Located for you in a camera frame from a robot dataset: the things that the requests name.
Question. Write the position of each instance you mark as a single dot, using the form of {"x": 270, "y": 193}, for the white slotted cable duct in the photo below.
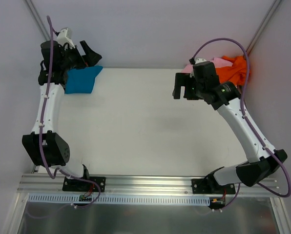
{"x": 122, "y": 199}

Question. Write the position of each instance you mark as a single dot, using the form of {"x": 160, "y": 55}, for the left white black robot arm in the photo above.
{"x": 44, "y": 145}

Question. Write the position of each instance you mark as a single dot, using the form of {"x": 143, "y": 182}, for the orange t shirt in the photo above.
{"x": 235, "y": 74}

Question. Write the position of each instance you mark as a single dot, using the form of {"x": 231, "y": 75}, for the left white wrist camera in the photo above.
{"x": 64, "y": 37}

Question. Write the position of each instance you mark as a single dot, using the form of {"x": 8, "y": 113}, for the aluminium corner post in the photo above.
{"x": 37, "y": 19}
{"x": 263, "y": 25}

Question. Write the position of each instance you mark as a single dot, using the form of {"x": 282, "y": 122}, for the teal blue t shirt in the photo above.
{"x": 81, "y": 81}

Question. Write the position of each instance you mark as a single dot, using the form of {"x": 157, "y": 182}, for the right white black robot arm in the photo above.
{"x": 262, "y": 158}

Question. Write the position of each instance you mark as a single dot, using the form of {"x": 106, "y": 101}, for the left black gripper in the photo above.
{"x": 79, "y": 56}

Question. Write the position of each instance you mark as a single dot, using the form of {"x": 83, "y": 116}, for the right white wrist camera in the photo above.
{"x": 200, "y": 60}

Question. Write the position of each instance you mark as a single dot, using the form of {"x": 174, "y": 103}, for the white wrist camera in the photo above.
{"x": 64, "y": 37}
{"x": 200, "y": 60}

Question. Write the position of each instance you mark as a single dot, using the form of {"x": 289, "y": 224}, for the pink t shirt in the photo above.
{"x": 218, "y": 62}

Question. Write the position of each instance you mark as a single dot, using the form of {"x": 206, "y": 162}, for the right aluminium corner post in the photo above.
{"x": 263, "y": 25}

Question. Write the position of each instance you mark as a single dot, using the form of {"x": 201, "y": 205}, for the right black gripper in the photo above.
{"x": 187, "y": 86}

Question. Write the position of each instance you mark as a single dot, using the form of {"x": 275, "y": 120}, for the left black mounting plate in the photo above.
{"x": 73, "y": 185}

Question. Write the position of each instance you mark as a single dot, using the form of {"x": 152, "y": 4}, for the left aluminium corner post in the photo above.
{"x": 37, "y": 19}

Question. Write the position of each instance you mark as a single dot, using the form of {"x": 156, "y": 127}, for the black mounting plate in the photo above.
{"x": 206, "y": 186}
{"x": 73, "y": 185}

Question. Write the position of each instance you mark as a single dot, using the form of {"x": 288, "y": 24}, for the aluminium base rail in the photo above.
{"x": 114, "y": 184}

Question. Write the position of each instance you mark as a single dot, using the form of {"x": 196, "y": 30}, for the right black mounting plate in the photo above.
{"x": 206, "y": 186}

